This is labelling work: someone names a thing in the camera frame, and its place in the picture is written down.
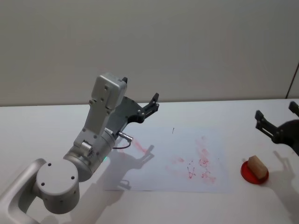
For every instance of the wooden stamp block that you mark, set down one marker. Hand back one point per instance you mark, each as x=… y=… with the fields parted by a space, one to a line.
x=257 y=166

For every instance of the thin dark post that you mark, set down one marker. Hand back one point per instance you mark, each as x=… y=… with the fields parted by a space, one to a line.
x=292 y=81

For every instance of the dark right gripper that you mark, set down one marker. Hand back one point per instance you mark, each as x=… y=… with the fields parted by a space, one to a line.
x=289 y=134

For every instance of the white paper with red marks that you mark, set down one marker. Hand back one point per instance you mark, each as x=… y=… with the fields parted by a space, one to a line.
x=168 y=151

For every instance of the round red ink pad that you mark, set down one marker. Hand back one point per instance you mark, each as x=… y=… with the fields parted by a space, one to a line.
x=247 y=173

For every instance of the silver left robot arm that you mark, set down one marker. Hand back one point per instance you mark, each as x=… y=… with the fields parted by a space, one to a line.
x=56 y=179

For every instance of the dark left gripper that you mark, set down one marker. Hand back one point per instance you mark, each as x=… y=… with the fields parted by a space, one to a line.
x=125 y=109

